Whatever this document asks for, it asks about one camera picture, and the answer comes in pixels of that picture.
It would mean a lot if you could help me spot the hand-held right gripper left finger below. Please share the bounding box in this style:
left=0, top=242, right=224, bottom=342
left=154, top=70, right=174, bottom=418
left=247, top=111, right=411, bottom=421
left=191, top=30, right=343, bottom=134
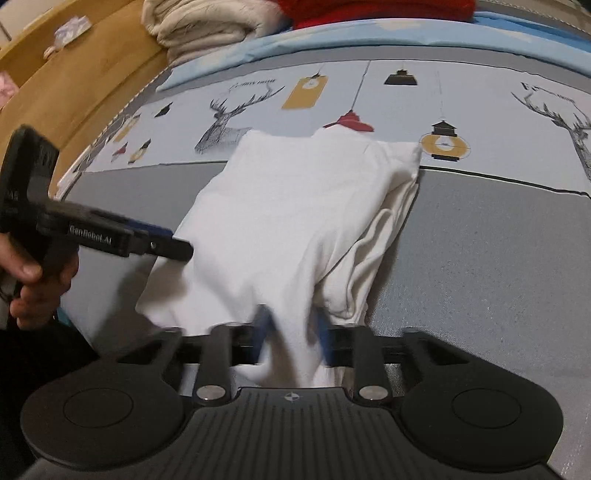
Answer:
left=115, top=305, right=278, bottom=407

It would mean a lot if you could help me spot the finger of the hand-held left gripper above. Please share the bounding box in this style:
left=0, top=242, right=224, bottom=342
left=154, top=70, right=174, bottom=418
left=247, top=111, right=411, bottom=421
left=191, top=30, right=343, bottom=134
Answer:
left=129, top=220, right=194, bottom=264

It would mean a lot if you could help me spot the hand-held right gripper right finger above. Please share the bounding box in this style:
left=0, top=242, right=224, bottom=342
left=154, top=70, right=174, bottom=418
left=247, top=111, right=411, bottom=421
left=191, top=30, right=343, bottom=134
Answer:
left=316, top=309, right=468, bottom=407

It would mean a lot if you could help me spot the white shirt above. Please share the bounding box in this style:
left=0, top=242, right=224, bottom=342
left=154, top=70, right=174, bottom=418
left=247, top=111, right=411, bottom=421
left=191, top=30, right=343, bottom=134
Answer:
left=136, top=129, right=422, bottom=388

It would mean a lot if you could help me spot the person's left hand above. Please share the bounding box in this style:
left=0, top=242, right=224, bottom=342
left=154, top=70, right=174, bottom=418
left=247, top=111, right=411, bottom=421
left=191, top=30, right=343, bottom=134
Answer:
left=0, top=232, right=64, bottom=330

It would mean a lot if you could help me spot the pink patterned cloth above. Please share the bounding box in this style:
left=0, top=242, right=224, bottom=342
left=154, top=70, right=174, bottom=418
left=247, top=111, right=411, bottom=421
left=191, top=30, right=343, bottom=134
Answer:
left=0, top=71, right=20, bottom=113

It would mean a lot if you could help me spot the small white patterned cloth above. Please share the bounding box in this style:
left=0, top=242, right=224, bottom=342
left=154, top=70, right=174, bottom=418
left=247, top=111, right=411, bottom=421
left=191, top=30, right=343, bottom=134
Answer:
left=44, top=16, right=95, bottom=60

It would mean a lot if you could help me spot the deer and lantern print bedsheet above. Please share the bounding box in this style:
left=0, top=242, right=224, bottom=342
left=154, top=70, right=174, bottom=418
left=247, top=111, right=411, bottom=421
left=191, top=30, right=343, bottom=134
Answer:
left=55, top=46, right=591, bottom=480

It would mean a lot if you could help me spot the beige blanket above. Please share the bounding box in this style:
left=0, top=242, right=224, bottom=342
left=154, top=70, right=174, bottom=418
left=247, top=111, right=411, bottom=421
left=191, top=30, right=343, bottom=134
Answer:
left=142, top=0, right=297, bottom=66

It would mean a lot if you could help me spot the blue cloud print sheet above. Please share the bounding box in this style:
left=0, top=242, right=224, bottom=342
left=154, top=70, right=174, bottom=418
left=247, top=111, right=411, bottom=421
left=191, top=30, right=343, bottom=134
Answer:
left=157, top=11, right=591, bottom=92

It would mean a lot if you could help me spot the red blanket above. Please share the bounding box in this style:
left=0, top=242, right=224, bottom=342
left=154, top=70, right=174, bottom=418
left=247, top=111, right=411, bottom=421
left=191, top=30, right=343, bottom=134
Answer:
left=277, top=0, right=477, bottom=29

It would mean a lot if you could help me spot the wooden bed frame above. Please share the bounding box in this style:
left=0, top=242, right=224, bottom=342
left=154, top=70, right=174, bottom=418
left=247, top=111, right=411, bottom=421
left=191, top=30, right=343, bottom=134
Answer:
left=0, top=0, right=168, bottom=188

